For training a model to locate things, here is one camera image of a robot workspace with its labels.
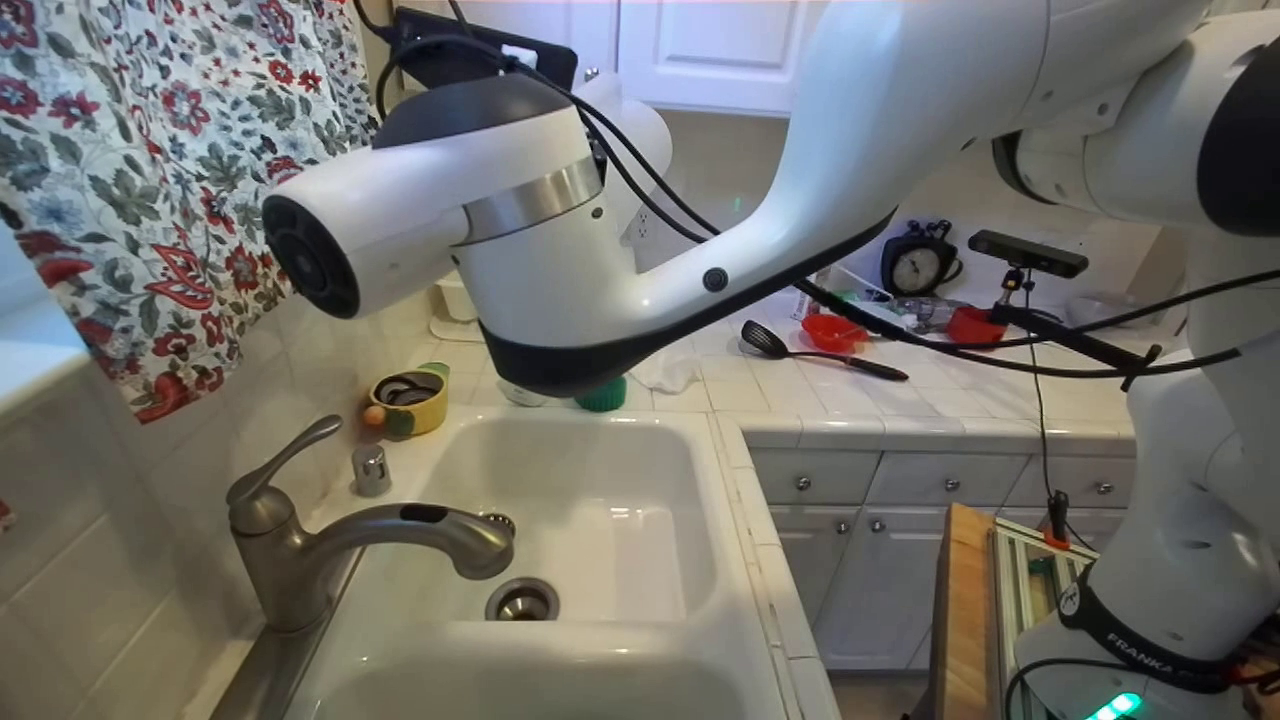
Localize white double sink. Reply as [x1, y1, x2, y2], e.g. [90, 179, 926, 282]
[286, 404, 791, 720]

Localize grey sink drain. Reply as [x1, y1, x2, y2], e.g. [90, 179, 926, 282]
[480, 572, 564, 628]

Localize small metal sink knob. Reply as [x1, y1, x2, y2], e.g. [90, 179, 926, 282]
[348, 437, 395, 500]

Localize red plastic bowl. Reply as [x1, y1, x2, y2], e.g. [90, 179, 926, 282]
[943, 298, 1014, 354]
[795, 309, 873, 361]

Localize black round clock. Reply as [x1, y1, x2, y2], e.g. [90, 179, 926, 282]
[876, 217, 966, 298]

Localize white upper cabinet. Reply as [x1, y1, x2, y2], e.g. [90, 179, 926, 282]
[452, 0, 831, 125]

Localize white cabinet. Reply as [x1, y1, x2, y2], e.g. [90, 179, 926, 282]
[743, 437, 1145, 677]
[452, 0, 831, 125]

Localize white lower cabinet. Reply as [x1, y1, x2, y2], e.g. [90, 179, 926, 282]
[743, 437, 1145, 677]

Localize brushed metal faucet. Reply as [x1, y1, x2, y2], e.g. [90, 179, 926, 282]
[219, 411, 520, 638]

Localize wooden board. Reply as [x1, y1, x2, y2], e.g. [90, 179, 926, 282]
[928, 500, 999, 720]

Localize wide floral curtain panel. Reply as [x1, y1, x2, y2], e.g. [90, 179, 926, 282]
[0, 0, 387, 430]

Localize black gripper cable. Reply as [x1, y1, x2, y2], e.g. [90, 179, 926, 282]
[572, 91, 1280, 384]

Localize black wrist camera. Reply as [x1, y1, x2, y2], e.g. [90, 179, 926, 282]
[386, 4, 586, 97]

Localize black stereo camera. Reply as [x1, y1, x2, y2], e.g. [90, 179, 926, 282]
[967, 227, 1092, 282]

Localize thin black camera cable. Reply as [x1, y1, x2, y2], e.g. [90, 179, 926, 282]
[1015, 273, 1082, 551]

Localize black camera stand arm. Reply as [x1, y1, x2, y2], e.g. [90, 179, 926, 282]
[986, 298, 1184, 396]

